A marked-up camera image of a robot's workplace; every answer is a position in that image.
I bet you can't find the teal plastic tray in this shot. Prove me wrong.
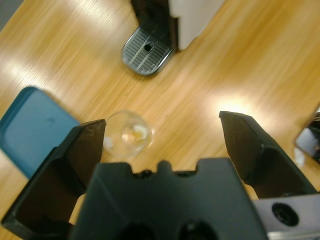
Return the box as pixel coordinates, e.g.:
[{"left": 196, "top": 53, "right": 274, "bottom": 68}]
[{"left": 0, "top": 86, "right": 81, "bottom": 180}]

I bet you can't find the dark object at right edge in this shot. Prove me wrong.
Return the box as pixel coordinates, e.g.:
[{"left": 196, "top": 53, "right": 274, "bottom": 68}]
[{"left": 294, "top": 106, "right": 320, "bottom": 162}]

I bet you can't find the white tape piece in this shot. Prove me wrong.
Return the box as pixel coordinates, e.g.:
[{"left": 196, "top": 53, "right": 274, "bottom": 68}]
[{"left": 292, "top": 146, "right": 306, "bottom": 166}]

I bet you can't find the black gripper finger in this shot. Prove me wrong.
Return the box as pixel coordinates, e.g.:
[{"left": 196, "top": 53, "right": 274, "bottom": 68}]
[
  {"left": 0, "top": 118, "right": 108, "bottom": 240},
  {"left": 218, "top": 111, "right": 319, "bottom": 200}
]

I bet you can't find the clear drinking glass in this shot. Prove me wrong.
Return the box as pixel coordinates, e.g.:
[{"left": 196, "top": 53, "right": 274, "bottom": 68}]
[{"left": 102, "top": 110, "right": 156, "bottom": 160}]

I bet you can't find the metal drip tray grate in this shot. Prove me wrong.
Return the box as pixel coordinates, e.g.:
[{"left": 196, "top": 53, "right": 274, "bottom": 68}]
[{"left": 121, "top": 26, "right": 175, "bottom": 76}]

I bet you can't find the white capsule coffee machine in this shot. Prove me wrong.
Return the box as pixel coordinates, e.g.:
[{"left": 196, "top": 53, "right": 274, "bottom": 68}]
[{"left": 129, "top": 0, "right": 226, "bottom": 76}]

